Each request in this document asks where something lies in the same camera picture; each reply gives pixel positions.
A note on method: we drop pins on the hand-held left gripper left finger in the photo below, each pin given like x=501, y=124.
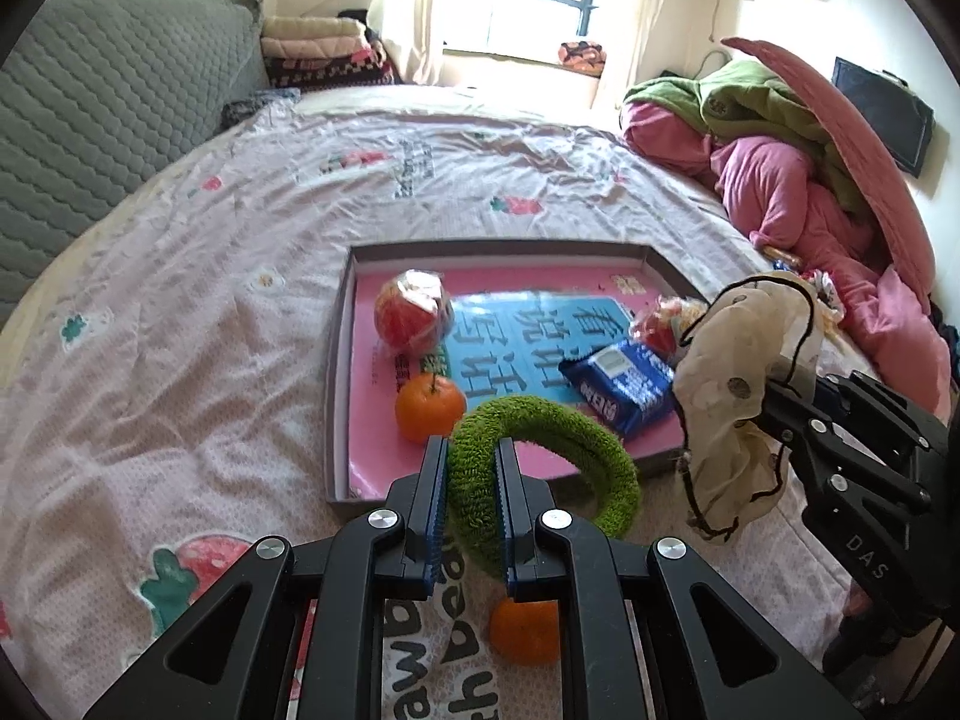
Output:
x=431, y=510

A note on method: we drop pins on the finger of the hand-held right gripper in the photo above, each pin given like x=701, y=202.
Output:
x=877, y=409
x=832, y=450

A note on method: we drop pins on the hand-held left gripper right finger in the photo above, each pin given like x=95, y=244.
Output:
x=510, y=517

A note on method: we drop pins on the orange tangerine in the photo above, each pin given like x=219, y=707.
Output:
x=429, y=411
x=525, y=634

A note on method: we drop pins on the cream cloth with black trim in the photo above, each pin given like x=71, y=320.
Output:
x=727, y=397

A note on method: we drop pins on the blue snack packet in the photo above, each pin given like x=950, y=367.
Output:
x=622, y=390

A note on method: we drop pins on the shallow cardboard box tray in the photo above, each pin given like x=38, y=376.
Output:
x=341, y=360

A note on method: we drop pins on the colourful plastic bag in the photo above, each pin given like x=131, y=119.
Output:
x=825, y=292

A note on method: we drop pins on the plastic-wrapped red apple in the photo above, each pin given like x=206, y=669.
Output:
x=409, y=311

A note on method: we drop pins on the wrapped apple with blue label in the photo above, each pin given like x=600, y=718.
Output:
x=656, y=330

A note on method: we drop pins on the pink quilt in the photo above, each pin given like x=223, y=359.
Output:
x=772, y=187

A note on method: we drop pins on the black television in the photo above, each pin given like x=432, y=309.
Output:
x=885, y=116

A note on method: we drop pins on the green jacket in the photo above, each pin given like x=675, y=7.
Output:
x=735, y=101

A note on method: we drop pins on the dark blue patterned cloth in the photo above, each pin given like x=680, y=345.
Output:
x=255, y=106

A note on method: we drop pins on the dark patterned folded blanket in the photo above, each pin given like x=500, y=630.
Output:
x=330, y=73

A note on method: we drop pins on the bag on window sill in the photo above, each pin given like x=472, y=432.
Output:
x=581, y=58

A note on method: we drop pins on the cream curtain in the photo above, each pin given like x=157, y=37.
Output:
x=412, y=15
x=626, y=22

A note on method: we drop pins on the pink folded blanket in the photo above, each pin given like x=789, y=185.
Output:
x=315, y=49

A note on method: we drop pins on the cream folded blanket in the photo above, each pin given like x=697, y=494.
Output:
x=311, y=28

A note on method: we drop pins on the grey quilted headboard cover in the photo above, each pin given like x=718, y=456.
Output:
x=97, y=97

